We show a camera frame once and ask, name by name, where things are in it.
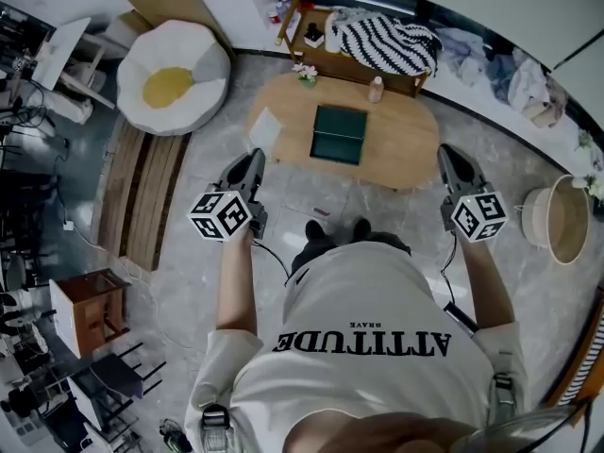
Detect narrow white roller blind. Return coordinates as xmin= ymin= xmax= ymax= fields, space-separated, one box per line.
xmin=551 ymin=30 xmax=604 ymax=96

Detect person's black right shoe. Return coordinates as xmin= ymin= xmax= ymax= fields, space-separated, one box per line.
xmin=350 ymin=216 xmax=373 ymax=241

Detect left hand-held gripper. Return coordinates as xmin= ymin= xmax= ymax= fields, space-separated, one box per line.
xmin=187 ymin=147 xmax=269 ymax=245

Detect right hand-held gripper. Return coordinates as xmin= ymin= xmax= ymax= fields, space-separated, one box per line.
xmin=436 ymin=143 xmax=509 ymax=244

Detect round woven basket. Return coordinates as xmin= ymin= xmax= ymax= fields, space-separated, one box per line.
xmin=520 ymin=174 xmax=595 ymax=266

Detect orange striped board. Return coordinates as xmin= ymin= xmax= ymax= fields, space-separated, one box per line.
xmin=546 ymin=294 xmax=604 ymax=408

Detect small black white box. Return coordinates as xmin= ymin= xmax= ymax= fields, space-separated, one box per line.
xmin=303 ymin=23 xmax=327 ymax=49

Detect person's black trousers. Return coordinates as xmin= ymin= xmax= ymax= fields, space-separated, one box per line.
xmin=290 ymin=231 xmax=412 ymax=277

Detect egg-shaped white beanbag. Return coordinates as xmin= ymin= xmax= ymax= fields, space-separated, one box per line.
xmin=115 ymin=18 xmax=233 ymax=137

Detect green black device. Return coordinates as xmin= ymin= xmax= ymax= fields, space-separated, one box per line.
xmin=159 ymin=417 xmax=191 ymax=453

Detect wooden steps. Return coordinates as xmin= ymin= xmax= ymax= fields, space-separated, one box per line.
xmin=96 ymin=121 xmax=193 ymax=274

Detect wooden bench rack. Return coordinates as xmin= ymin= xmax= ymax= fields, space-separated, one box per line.
xmin=275 ymin=0 xmax=438 ymax=99

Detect person's black left shoe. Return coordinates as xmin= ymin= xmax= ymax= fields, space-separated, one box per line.
xmin=305 ymin=219 xmax=334 ymax=243

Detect black white striped blanket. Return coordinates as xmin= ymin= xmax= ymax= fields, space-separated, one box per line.
xmin=331 ymin=9 xmax=444 ymax=77

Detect pink flower pot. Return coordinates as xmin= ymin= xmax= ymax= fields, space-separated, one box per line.
xmin=291 ymin=62 xmax=319 ymax=90

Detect person's right forearm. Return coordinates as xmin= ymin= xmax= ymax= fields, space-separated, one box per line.
xmin=458 ymin=237 xmax=516 ymax=332

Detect person's left forearm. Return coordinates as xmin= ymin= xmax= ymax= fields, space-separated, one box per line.
xmin=214 ymin=231 xmax=261 ymax=337

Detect person's black shoe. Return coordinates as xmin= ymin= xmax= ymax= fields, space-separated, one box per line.
xmin=350 ymin=216 xmax=373 ymax=241
xmin=305 ymin=219 xmax=334 ymax=243

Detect light wooden board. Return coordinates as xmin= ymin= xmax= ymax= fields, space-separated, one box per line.
xmin=121 ymin=0 xmax=237 ymax=59

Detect grey head-mount frame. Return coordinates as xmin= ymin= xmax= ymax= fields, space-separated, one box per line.
xmin=460 ymin=401 xmax=594 ymax=453

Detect grey shoulder strap buckle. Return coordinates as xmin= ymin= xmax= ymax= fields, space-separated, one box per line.
xmin=492 ymin=372 xmax=519 ymax=422
xmin=200 ymin=402 xmax=233 ymax=453

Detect dark green box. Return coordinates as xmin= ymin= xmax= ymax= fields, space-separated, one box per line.
xmin=309 ymin=104 xmax=369 ymax=166

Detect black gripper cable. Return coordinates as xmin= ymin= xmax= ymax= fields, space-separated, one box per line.
xmin=440 ymin=232 xmax=460 ymax=307
xmin=252 ymin=240 xmax=293 ymax=288

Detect black stool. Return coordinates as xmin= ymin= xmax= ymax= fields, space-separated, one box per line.
xmin=88 ymin=342 xmax=167 ymax=398

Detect small white table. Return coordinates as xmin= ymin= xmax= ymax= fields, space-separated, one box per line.
xmin=33 ymin=16 xmax=118 ymax=111

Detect person's white printed t-shirt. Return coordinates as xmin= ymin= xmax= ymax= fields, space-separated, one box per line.
xmin=183 ymin=241 xmax=532 ymax=453

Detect white artificial flowers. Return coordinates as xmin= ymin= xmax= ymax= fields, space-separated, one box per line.
xmin=572 ymin=128 xmax=604 ymax=203

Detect pile of clothes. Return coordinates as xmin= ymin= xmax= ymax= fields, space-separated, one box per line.
xmin=432 ymin=25 xmax=575 ymax=129

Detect brown wooden side cabinet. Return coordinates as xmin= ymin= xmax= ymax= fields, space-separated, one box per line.
xmin=48 ymin=268 xmax=134 ymax=361

